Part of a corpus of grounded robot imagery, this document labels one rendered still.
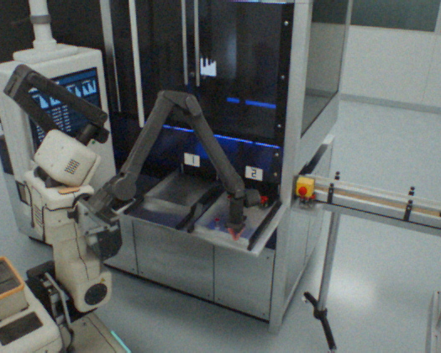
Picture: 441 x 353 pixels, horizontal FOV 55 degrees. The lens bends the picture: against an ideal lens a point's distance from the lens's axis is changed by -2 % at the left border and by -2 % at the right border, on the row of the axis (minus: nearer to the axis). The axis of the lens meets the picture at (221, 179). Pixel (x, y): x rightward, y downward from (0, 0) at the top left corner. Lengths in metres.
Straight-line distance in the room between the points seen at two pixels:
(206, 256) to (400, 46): 4.65
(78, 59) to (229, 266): 1.34
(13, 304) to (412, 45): 5.72
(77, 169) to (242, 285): 1.29
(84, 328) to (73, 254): 0.70
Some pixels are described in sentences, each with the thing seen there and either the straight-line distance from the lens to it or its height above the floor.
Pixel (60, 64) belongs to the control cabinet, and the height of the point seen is 1.53.
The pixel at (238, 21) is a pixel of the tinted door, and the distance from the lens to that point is 1.93.
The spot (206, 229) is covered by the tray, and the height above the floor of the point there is 0.91.
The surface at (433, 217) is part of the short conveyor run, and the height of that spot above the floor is 0.93.
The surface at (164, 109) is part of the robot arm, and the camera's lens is 1.56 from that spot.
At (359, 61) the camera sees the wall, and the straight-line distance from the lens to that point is 6.56.
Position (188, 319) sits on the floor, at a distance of 2.75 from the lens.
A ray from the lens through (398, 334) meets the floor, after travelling 2.87.
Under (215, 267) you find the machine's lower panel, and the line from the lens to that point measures 2.54.
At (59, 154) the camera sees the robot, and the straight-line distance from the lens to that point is 1.60.
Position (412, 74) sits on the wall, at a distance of 6.52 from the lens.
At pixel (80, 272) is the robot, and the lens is 1.81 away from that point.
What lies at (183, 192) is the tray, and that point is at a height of 0.88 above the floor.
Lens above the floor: 1.99
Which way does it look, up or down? 28 degrees down
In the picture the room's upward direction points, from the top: straight up
